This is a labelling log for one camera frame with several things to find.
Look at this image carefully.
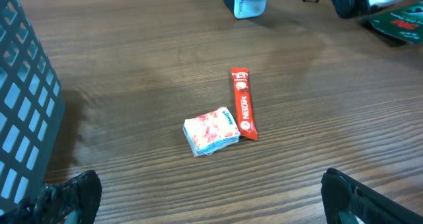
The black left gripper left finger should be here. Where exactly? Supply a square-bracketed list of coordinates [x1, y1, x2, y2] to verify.
[1, 170, 102, 224]

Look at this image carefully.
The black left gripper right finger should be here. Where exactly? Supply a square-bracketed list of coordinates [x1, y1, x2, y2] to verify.
[321, 168, 422, 224]

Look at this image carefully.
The red stick sachet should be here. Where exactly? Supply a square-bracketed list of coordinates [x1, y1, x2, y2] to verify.
[231, 68, 258, 140]

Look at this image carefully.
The red white snack packet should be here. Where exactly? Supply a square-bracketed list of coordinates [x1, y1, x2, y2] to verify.
[183, 106, 241, 157]

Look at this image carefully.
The green 3M package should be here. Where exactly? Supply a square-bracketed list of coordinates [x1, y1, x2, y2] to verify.
[367, 1, 422, 44]

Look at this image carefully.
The grey plastic mesh basket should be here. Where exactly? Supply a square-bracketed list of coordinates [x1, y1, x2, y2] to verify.
[1, 0, 65, 213]

